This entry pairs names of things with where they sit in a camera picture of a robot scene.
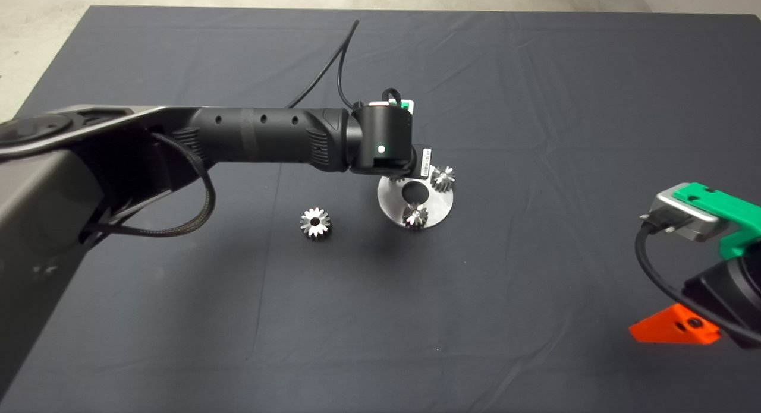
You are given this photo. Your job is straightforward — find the thin smooth black cable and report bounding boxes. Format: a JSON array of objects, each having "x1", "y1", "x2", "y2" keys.
[{"x1": 288, "y1": 19, "x2": 402, "y2": 111}]

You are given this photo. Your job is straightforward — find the right green camera mount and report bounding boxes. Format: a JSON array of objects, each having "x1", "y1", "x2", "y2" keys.
[{"x1": 675, "y1": 183, "x2": 761, "y2": 259}]

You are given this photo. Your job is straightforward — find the braided black cable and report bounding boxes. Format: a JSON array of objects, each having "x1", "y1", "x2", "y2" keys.
[{"x1": 89, "y1": 131, "x2": 216, "y2": 238}]

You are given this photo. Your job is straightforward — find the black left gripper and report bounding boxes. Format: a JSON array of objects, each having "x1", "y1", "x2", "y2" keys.
[{"x1": 388, "y1": 146, "x2": 435, "y2": 182}]

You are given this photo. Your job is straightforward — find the thick black camera cable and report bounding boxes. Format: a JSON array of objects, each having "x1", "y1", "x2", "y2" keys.
[{"x1": 634, "y1": 214, "x2": 761, "y2": 345}]

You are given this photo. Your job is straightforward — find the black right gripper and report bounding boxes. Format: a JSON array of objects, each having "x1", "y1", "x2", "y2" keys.
[{"x1": 629, "y1": 241, "x2": 761, "y2": 349}]

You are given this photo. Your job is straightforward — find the dark grey table cloth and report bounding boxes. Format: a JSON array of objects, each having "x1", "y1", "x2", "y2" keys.
[{"x1": 0, "y1": 3, "x2": 761, "y2": 413}]

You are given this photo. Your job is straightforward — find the large steel gear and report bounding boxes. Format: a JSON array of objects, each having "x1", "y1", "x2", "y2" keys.
[{"x1": 300, "y1": 207, "x2": 332, "y2": 239}]

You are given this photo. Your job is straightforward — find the round metal plate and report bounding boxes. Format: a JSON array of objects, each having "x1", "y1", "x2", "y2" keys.
[{"x1": 378, "y1": 174, "x2": 455, "y2": 229}]

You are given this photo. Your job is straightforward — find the right silver camera box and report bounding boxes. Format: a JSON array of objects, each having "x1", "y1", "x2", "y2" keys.
[{"x1": 639, "y1": 190, "x2": 729, "y2": 242}]

